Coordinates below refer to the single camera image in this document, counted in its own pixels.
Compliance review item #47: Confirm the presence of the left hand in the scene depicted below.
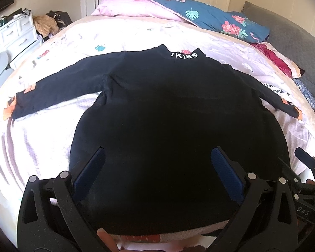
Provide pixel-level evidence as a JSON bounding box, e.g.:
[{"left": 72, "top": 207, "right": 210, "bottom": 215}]
[{"left": 96, "top": 227, "right": 208, "bottom": 252}]

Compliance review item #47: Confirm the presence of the tan clothes pile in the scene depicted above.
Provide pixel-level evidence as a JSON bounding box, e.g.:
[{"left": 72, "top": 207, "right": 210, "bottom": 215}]
[{"left": 33, "top": 15, "right": 60, "bottom": 38}]

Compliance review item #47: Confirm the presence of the grey padded headboard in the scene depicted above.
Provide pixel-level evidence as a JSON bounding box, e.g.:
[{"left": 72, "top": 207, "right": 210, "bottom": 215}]
[{"left": 242, "top": 1, "right": 315, "bottom": 97}]

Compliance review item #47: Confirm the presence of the blue patterned pillow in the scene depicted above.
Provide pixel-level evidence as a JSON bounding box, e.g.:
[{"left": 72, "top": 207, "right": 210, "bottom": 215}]
[{"left": 293, "top": 79, "right": 315, "bottom": 112}]

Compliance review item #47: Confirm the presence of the red patterned pillow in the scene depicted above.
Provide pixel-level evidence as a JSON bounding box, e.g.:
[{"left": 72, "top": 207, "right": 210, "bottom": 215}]
[{"left": 251, "top": 42, "right": 305, "bottom": 79}]

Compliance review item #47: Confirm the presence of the black bag on floor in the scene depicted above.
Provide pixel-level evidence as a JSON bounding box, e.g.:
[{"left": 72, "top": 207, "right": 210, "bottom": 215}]
[{"left": 46, "top": 11, "right": 73, "bottom": 30}]

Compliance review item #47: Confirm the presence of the pink strawberry print blanket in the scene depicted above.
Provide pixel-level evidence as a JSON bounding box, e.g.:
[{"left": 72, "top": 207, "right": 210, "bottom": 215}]
[{"left": 0, "top": 16, "right": 315, "bottom": 243}]

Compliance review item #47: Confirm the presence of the blue floral quilt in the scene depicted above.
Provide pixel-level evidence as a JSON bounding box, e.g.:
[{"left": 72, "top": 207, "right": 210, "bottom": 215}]
[{"left": 149, "top": 0, "right": 270, "bottom": 44}]

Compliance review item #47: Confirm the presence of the black IKISS sweater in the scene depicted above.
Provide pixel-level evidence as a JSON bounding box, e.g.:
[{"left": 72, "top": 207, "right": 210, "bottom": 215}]
[{"left": 12, "top": 45, "right": 301, "bottom": 235}]

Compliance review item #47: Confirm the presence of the white drawer cabinet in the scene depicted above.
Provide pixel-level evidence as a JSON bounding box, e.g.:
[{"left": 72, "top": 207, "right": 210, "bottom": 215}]
[{"left": 0, "top": 10, "right": 44, "bottom": 70}]

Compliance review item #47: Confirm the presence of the pink quilt underside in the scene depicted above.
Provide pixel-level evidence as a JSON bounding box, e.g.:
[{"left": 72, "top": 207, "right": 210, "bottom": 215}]
[{"left": 91, "top": 0, "right": 189, "bottom": 23}]

